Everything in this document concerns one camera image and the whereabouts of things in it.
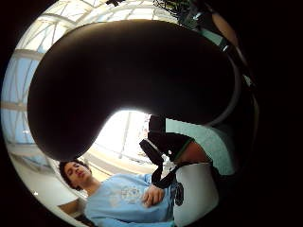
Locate white marker cube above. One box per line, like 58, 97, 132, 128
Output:
171, 162, 221, 227

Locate the person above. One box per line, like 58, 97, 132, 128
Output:
58, 158, 176, 227

